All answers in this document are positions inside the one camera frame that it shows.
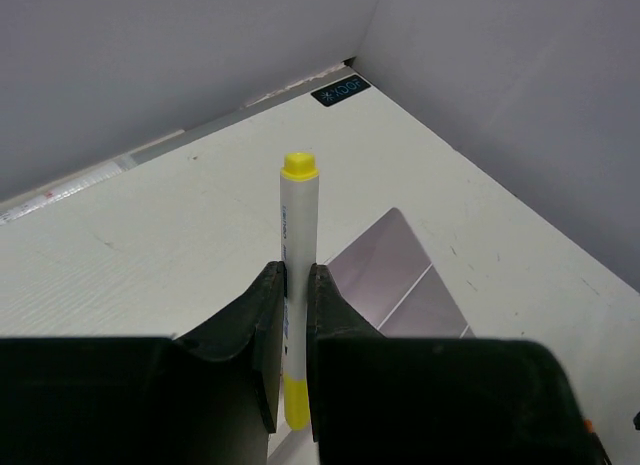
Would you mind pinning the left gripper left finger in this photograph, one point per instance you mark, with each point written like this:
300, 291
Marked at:
210, 396

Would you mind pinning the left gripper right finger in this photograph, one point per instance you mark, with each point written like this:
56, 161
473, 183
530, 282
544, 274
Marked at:
380, 400

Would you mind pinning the right white divided container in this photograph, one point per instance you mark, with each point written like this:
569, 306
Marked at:
386, 275

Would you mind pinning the right blue table label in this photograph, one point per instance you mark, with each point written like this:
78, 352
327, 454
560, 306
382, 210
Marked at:
340, 90

